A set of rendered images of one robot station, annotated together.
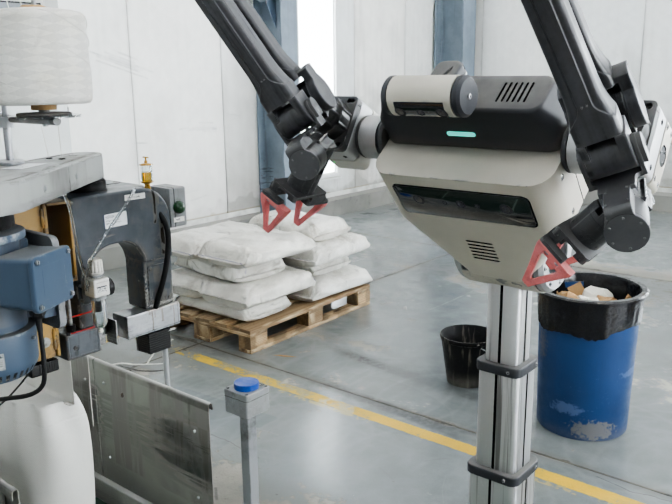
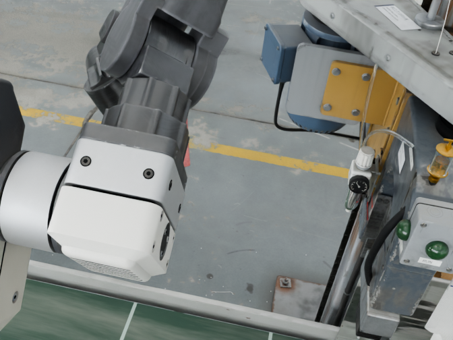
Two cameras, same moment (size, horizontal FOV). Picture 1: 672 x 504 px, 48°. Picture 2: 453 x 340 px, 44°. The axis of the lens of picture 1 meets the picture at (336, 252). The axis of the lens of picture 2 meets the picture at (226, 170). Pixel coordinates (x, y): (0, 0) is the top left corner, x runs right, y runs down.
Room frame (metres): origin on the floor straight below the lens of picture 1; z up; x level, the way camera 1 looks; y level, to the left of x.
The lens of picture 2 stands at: (1.99, -0.15, 1.83)
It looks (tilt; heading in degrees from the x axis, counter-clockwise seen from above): 42 degrees down; 147
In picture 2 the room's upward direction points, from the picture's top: 7 degrees clockwise
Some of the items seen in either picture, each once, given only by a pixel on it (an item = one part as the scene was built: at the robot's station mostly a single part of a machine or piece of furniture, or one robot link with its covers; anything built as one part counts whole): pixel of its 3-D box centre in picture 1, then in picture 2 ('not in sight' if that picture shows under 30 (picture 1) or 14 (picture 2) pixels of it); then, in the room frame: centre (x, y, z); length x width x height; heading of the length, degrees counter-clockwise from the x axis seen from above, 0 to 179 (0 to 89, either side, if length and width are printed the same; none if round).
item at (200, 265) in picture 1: (229, 262); not in sight; (4.56, 0.66, 0.44); 0.66 x 0.42 x 0.14; 45
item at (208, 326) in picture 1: (268, 304); not in sight; (4.82, 0.46, 0.07); 1.20 x 0.82 x 0.14; 142
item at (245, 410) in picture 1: (247, 398); not in sight; (1.70, 0.22, 0.81); 0.08 x 0.08 x 0.06; 50
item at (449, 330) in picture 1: (467, 357); not in sight; (3.68, -0.68, 0.13); 0.30 x 0.30 x 0.26
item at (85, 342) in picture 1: (76, 340); (376, 219); (1.49, 0.55, 1.04); 0.08 x 0.06 x 0.05; 140
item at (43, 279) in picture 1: (37, 284); (285, 58); (1.18, 0.49, 1.25); 0.10 x 0.08 x 0.12; 165
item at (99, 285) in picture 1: (98, 295); (359, 183); (1.47, 0.48, 1.14); 0.05 x 0.04 x 0.16; 140
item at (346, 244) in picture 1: (319, 247); not in sight; (4.94, 0.11, 0.44); 0.68 x 0.44 x 0.15; 140
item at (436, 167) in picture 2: (146, 173); (442, 160); (1.65, 0.41, 1.37); 0.03 x 0.02 x 0.03; 50
